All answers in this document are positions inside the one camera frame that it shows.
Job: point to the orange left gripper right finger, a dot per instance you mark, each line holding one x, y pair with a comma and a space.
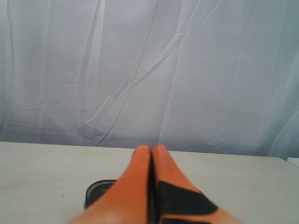
178, 200

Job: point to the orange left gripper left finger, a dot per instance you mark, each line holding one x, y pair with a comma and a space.
126, 202

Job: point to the dark transparent box lid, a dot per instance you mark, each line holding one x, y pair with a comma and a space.
96, 190

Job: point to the blue backdrop cloth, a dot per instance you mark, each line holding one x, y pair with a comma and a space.
215, 76

